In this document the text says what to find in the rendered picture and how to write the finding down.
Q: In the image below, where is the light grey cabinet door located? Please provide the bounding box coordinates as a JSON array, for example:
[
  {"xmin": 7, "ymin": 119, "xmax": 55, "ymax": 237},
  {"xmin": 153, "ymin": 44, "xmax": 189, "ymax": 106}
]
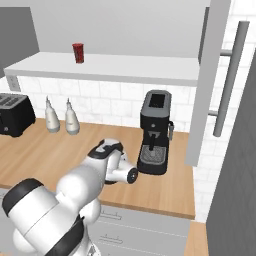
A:
[{"xmin": 184, "ymin": 0, "xmax": 233, "ymax": 168}]

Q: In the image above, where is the dark grey cabinet door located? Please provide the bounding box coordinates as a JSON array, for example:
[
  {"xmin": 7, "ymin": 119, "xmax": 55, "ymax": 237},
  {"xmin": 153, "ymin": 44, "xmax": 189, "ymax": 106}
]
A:
[{"xmin": 0, "ymin": 6, "xmax": 41, "ymax": 80}]

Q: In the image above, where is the black coffee machine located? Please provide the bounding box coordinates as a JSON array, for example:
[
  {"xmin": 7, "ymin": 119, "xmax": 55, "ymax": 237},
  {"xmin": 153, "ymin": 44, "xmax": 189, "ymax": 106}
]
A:
[{"xmin": 136, "ymin": 89, "xmax": 176, "ymax": 176}]

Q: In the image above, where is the white squeeze bottle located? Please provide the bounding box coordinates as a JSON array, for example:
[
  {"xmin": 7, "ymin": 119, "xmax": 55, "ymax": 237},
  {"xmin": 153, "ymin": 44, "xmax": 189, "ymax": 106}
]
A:
[
  {"xmin": 44, "ymin": 95, "xmax": 62, "ymax": 134},
  {"xmin": 64, "ymin": 97, "xmax": 81, "ymax": 136}
]

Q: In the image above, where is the red can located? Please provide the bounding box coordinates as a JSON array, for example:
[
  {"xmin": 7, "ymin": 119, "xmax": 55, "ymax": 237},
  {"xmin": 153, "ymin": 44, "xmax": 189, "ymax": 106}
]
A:
[{"xmin": 72, "ymin": 42, "xmax": 85, "ymax": 64}]

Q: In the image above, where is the grey drawer front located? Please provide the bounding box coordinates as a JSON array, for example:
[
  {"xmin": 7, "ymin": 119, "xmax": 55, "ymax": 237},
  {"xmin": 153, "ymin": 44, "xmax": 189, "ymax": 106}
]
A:
[
  {"xmin": 87, "ymin": 222, "xmax": 190, "ymax": 256},
  {"xmin": 97, "ymin": 203, "xmax": 192, "ymax": 239}
]

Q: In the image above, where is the black toaster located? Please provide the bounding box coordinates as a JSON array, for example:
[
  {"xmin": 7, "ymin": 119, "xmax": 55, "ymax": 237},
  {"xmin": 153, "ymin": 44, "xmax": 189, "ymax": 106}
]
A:
[{"xmin": 0, "ymin": 93, "xmax": 37, "ymax": 138}]

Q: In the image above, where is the white wall cabinet with shelf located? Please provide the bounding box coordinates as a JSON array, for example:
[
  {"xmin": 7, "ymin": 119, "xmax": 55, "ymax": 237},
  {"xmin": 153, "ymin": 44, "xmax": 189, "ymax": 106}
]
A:
[{"xmin": 3, "ymin": 0, "xmax": 212, "ymax": 88}]

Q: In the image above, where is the grey drawer handle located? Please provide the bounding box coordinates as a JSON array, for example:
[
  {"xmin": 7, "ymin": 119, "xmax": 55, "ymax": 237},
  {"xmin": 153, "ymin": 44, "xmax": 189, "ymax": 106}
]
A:
[
  {"xmin": 99, "ymin": 211, "xmax": 123, "ymax": 222},
  {"xmin": 99, "ymin": 234, "xmax": 125, "ymax": 245}
]

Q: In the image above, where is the grey bar door handle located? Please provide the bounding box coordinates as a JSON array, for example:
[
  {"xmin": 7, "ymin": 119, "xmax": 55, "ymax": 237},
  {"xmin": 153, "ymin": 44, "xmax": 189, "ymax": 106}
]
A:
[{"xmin": 207, "ymin": 20, "xmax": 251, "ymax": 138}]

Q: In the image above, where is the white wall socket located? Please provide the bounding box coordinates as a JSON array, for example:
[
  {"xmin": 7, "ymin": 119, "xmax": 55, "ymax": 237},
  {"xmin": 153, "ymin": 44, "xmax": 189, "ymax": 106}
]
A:
[{"xmin": 6, "ymin": 75, "xmax": 21, "ymax": 93}]

